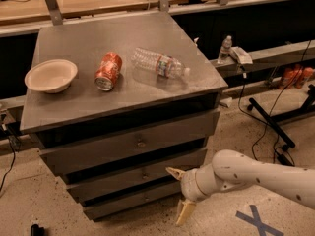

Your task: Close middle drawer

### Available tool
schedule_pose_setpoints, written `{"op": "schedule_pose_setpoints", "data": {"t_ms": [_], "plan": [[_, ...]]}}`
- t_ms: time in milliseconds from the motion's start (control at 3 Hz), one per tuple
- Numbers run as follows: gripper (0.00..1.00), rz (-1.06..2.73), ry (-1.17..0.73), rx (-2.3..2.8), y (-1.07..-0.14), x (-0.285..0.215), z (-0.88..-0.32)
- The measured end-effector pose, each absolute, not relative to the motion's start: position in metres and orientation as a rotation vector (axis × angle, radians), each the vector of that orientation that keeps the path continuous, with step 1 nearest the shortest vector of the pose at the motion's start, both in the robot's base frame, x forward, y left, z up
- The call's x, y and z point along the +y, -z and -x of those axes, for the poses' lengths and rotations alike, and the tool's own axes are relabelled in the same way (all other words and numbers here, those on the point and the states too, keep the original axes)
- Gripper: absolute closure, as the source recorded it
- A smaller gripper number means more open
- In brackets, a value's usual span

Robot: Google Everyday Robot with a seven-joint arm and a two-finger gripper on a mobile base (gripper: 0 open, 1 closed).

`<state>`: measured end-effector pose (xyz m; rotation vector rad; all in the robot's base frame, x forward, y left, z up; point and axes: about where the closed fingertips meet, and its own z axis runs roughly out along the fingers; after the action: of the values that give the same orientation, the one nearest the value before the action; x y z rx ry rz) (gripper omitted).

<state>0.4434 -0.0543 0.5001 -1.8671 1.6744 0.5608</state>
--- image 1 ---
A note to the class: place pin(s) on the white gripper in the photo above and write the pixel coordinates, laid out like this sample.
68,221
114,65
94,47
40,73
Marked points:
188,185

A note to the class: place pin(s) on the grey drawer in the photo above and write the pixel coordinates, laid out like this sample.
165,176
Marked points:
109,199
140,173
90,153

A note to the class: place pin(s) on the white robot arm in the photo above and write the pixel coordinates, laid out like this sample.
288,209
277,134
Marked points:
231,170

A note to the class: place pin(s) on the grey drawer cabinet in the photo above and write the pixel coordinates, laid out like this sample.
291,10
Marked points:
145,99

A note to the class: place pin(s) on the blue tape cross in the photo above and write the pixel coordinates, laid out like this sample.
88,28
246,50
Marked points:
255,220

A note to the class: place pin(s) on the black stand leg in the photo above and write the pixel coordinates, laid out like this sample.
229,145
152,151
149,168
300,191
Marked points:
272,123

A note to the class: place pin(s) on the clear plastic water bottle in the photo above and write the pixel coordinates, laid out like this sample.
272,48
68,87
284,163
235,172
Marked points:
163,65

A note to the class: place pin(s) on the orange soda can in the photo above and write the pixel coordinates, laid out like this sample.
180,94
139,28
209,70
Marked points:
106,76

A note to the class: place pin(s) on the white folded packet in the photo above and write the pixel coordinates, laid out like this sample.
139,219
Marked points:
241,56

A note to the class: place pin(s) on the small black floor object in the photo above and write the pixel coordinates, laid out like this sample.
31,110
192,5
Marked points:
36,230

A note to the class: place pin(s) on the small upright water bottle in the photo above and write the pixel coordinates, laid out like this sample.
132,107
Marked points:
225,49

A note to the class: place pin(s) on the orange bottles under bench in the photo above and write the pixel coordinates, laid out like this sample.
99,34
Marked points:
296,76

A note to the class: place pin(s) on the white paper bowl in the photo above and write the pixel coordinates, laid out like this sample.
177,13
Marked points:
51,76

